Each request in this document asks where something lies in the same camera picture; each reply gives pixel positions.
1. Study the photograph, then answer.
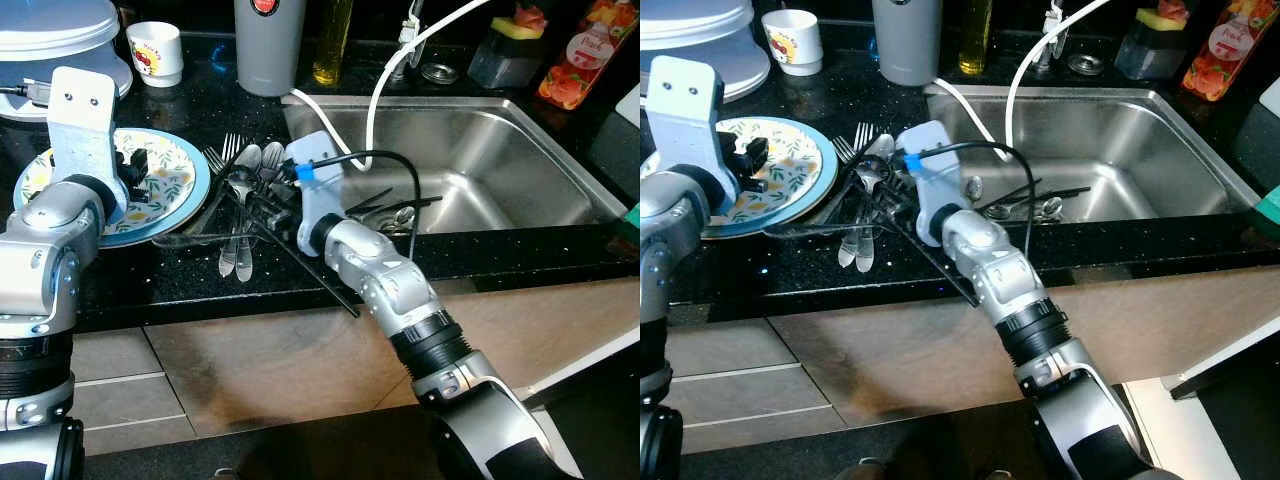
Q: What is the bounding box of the white mug with red print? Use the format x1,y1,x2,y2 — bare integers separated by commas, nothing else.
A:
126,21,186,89
761,9,825,78

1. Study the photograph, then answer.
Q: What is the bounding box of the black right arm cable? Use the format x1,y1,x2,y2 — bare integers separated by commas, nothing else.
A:
296,149,423,263
908,140,1041,257

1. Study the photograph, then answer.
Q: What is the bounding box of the red peach soap pouch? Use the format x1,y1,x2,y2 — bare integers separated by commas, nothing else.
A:
537,0,641,112
1179,0,1280,104

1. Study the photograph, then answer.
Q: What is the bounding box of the floral plate with blue rim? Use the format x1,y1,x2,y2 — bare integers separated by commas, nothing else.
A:
12,127,213,249
640,116,840,240

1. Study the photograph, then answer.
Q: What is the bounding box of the yellow sponge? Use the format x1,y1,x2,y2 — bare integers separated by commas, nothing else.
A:
489,5,550,42
1134,0,1191,33

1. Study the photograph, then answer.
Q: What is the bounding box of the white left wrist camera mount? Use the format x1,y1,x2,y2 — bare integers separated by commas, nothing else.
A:
47,66,131,213
647,55,743,206

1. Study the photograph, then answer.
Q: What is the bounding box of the yellow oil bottle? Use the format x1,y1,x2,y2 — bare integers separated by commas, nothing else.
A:
957,0,995,77
311,0,354,87

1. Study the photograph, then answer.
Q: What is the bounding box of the silver spoon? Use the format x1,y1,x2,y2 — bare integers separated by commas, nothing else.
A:
838,133,897,269
372,204,417,235
235,141,288,284
1005,195,1065,223
218,144,264,279
855,140,901,275

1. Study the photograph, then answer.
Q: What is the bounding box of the stainless steel sink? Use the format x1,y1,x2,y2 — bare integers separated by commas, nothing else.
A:
282,94,630,237
924,84,1264,227

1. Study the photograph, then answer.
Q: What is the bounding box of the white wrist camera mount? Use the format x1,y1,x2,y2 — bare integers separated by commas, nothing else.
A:
896,120,965,247
284,130,347,257
647,55,743,206
47,66,131,213

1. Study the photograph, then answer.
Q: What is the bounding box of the dark clear sponge holder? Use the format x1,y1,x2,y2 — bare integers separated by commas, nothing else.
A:
466,20,549,90
1112,12,1191,82

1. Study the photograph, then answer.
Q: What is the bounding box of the grey tumbler with red logo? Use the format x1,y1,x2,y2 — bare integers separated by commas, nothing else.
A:
871,0,944,87
233,0,308,99

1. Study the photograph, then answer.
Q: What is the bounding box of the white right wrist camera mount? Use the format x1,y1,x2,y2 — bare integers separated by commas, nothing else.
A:
896,120,965,247
284,130,347,257

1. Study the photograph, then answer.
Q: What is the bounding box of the white flexible hose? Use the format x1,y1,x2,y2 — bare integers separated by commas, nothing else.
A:
930,0,1113,167
284,0,493,173

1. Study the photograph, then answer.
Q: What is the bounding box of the metal faucet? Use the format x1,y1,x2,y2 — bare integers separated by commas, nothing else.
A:
1040,0,1071,63
397,0,428,73

